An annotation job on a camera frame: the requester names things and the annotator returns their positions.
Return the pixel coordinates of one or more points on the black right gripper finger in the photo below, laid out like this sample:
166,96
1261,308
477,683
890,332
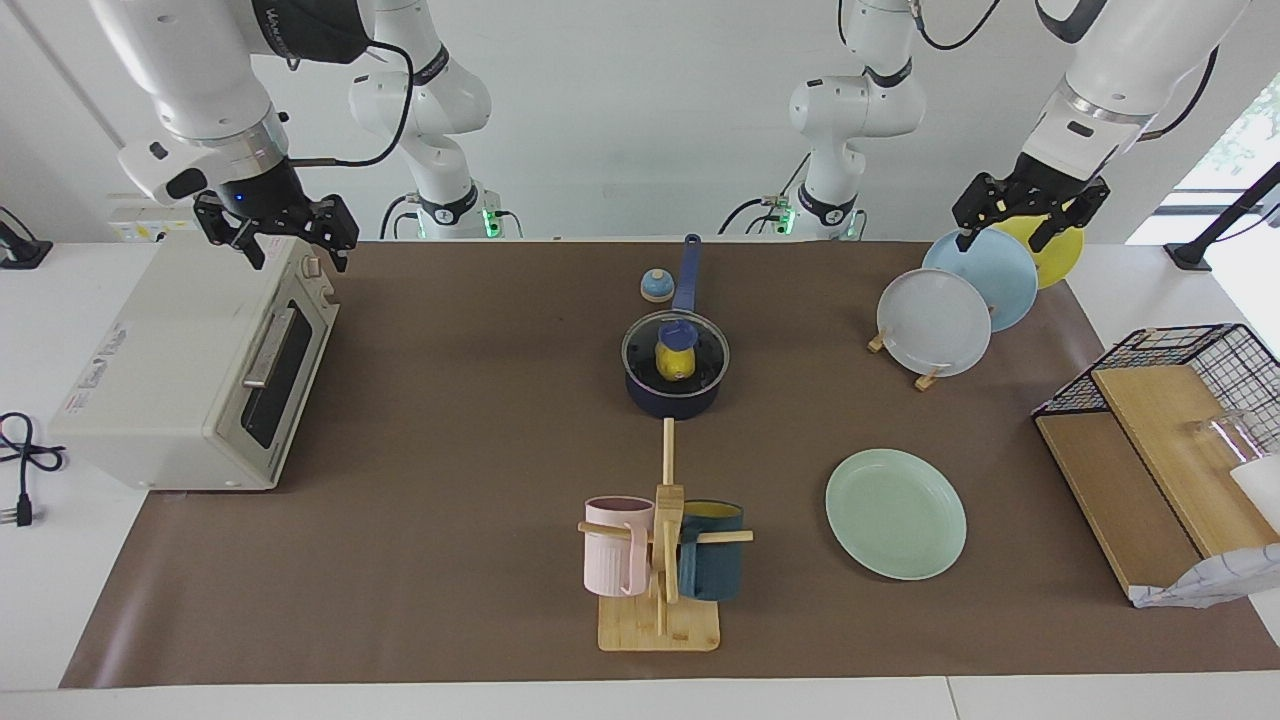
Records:
225,228
340,225

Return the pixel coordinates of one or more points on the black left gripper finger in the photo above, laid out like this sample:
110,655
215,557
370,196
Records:
1060,222
977,210

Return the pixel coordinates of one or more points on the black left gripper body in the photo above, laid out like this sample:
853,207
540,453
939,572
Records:
1045,195

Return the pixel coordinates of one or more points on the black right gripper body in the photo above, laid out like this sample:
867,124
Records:
275,210

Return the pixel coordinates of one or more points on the glass lid with blue knob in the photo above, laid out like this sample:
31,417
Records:
640,355

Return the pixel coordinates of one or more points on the yellow potato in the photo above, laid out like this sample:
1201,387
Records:
675,365

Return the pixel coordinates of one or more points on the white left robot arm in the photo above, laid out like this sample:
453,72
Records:
1130,70

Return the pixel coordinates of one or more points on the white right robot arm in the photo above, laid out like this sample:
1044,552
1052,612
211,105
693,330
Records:
200,80

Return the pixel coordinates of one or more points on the yellow plate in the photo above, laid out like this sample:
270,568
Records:
1055,262

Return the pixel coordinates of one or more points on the light blue plate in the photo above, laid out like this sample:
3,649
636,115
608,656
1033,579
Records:
1000,270

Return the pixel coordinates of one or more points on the grey plate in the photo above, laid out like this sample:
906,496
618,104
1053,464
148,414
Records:
930,325

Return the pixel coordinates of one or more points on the wooden plate rack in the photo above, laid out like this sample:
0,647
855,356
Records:
925,380

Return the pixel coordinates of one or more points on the green plate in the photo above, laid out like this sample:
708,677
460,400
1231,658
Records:
895,515

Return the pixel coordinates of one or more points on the white power strip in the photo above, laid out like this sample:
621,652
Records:
150,225

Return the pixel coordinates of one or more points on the beige toaster oven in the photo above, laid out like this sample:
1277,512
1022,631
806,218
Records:
160,360

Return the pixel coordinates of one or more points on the black table clamp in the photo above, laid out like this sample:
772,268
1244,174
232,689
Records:
25,255

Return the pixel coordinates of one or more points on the light wooden board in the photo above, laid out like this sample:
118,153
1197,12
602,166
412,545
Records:
1170,440

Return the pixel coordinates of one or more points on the clear glass cup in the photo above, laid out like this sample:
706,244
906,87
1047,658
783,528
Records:
1225,432

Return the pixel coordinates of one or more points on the white cup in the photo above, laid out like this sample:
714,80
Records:
1262,490

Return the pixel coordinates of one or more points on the brown table mat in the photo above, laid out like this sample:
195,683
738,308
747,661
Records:
450,560

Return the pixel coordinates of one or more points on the white crumpled bag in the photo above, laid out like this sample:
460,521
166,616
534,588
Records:
1220,580

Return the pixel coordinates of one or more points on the pink mug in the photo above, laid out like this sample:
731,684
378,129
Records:
612,560

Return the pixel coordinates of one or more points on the dark blue mug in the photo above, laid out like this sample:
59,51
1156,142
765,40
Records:
712,565

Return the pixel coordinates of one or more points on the wooden mug tree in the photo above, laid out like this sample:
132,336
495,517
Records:
660,625

